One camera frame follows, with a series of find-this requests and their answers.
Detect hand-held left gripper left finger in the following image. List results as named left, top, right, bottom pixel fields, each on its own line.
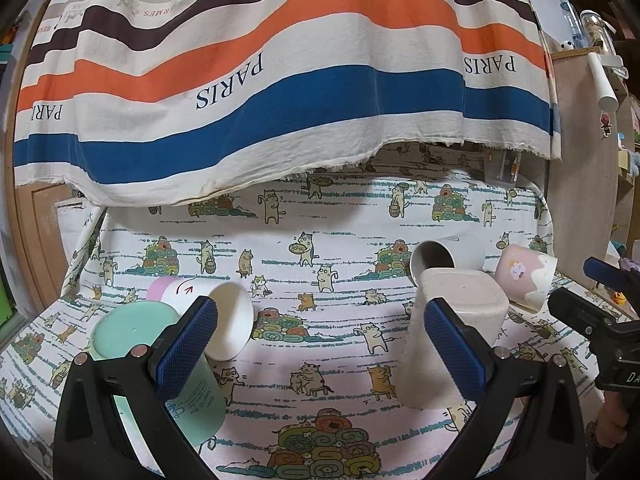
left=52, top=296, right=221, bottom=480

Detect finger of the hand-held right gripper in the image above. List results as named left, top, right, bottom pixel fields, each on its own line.
left=547, top=287, right=620, bottom=335
left=583, top=257, right=640, bottom=287

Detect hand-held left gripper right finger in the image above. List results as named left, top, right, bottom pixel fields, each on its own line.
left=423, top=297, right=589, bottom=480

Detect white paper cup pink base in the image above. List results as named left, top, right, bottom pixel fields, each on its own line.
left=147, top=276, right=256, bottom=361

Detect mint green cup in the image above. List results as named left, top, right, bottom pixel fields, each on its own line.
left=90, top=300, right=224, bottom=449

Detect beige speckled cup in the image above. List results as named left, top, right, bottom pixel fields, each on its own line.
left=397, top=267, right=510, bottom=411

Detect pink white flower cup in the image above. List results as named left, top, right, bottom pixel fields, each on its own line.
left=494, top=243, right=559, bottom=314

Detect grey white cup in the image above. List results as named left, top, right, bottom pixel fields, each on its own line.
left=409, top=232, right=487, bottom=286

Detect person's right hand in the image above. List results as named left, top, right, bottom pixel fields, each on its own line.
left=597, top=394, right=635, bottom=453

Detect wooden cabinet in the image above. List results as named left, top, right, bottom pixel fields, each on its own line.
left=544, top=45, right=640, bottom=283

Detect cat print table cloth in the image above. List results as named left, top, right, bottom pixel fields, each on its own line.
left=0, top=142, right=627, bottom=480

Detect clear plastic box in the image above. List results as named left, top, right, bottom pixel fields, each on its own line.
left=481, top=149, right=524, bottom=187

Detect wooden door panel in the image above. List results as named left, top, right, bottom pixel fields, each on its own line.
left=9, top=182, right=77, bottom=313

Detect white plastic tube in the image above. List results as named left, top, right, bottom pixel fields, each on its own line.
left=587, top=52, right=620, bottom=111

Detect clear glass bottle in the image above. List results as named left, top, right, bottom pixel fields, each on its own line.
left=579, top=10, right=629, bottom=79

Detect clear bottles on shelf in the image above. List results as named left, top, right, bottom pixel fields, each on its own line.
left=557, top=0, right=586, bottom=49

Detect striped printed cloth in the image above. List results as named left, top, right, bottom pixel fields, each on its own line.
left=12, top=0, right=564, bottom=207

